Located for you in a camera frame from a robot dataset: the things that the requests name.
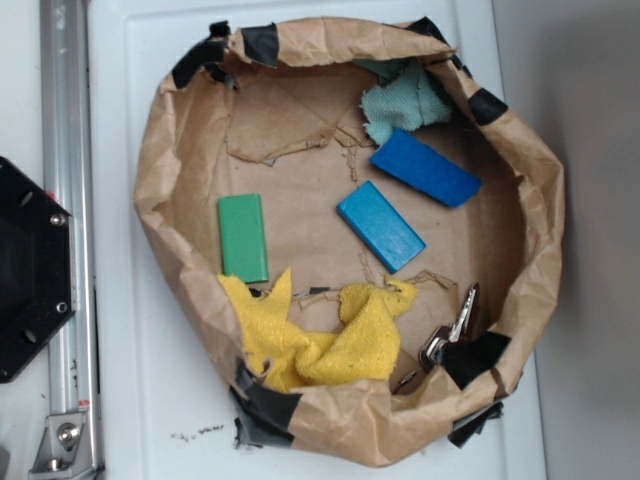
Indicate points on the dark blue block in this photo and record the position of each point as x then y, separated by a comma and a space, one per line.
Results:
424, 169

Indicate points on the light blue block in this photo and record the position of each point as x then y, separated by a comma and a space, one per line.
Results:
379, 225

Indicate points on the green block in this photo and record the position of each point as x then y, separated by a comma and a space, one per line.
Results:
243, 241

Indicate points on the brown paper bag bin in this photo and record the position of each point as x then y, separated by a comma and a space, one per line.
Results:
276, 111

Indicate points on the yellow cloth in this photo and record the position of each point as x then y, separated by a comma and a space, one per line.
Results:
290, 357

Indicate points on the silver keys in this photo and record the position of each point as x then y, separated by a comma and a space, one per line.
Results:
444, 337

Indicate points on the teal cloth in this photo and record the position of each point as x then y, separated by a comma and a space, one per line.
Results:
406, 98

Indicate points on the black octagonal mount plate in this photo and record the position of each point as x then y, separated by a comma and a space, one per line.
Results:
36, 270

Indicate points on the aluminium rail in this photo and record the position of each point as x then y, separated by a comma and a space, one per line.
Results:
73, 351

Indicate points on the silver corner bracket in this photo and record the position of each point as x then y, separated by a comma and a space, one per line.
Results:
65, 448

